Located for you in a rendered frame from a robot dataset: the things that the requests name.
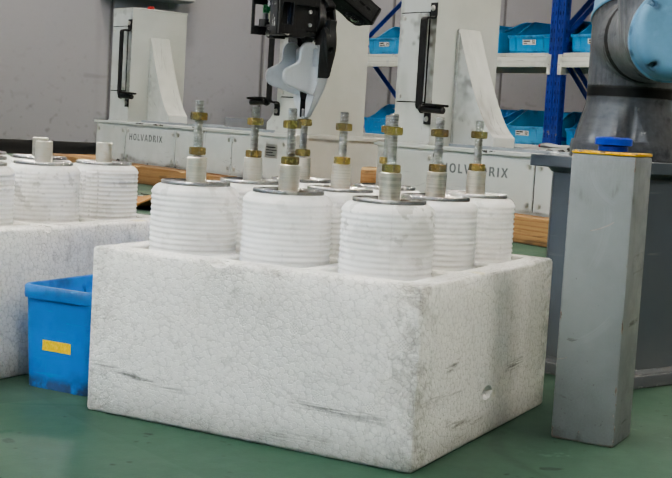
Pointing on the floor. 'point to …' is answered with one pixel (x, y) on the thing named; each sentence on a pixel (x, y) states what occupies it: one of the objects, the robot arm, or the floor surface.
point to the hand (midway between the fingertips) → (309, 107)
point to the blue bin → (60, 333)
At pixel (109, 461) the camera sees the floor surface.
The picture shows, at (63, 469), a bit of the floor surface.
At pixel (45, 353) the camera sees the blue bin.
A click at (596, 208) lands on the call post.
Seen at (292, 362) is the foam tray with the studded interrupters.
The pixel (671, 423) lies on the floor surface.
